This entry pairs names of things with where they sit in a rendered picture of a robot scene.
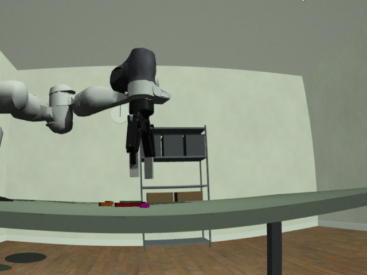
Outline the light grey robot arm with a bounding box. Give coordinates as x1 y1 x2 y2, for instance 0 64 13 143
0 48 171 134

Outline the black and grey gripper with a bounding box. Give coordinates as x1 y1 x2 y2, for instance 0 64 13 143
126 99 155 179

